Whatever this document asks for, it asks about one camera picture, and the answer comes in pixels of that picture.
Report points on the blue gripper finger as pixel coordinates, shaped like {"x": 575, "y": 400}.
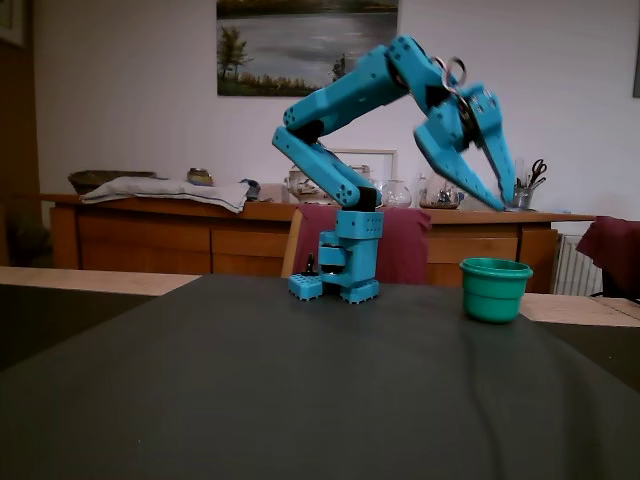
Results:
{"x": 502, "y": 160}
{"x": 450, "y": 160}

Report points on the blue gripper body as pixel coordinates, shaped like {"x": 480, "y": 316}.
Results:
{"x": 484, "y": 124}

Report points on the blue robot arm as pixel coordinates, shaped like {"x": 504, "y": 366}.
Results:
{"x": 340, "y": 100}

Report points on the glass ship bottle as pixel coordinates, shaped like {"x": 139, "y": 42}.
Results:
{"x": 440, "y": 195}

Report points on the glass pen holder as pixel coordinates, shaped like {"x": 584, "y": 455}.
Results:
{"x": 522, "y": 196}

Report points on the round glass vase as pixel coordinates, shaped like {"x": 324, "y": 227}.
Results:
{"x": 396, "y": 194}

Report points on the dark red upholstered chair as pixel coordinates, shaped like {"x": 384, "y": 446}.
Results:
{"x": 400, "y": 250}

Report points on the white radiator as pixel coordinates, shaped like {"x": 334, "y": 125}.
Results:
{"x": 577, "y": 265}

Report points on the green plastic cup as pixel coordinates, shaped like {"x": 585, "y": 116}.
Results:
{"x": 495, "y": 295}

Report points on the white painted soup tureen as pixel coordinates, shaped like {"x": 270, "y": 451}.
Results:
{"x": 302, "y": 187}

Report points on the black table clamp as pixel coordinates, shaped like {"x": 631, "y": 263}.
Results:
{"x": 311, "y": 264}

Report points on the lake landscape painting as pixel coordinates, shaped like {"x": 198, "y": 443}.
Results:
{"x": 280, "y": 50}

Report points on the dark placemat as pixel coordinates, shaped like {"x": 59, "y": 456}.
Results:
{"x": 610, "y": 355}
{"x": 50, "y": 315}

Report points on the small ceramic jar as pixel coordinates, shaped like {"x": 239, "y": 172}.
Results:
{"x": 200, "y": 176}

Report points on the folded light grey cloth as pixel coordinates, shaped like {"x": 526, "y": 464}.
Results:
{"x": 165, "y": 190}

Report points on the grey table mat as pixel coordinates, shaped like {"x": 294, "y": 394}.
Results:
{"x": 250, "y": 390}

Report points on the wooden sideboard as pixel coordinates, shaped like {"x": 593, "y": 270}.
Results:
{"x": 150, "y": 240}

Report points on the dark shallow bowl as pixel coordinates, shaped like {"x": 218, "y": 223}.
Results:
{"x": 100, "y": 177}

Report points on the white picture frame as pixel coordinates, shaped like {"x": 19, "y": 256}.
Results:
{"x": 370, "y": 152}

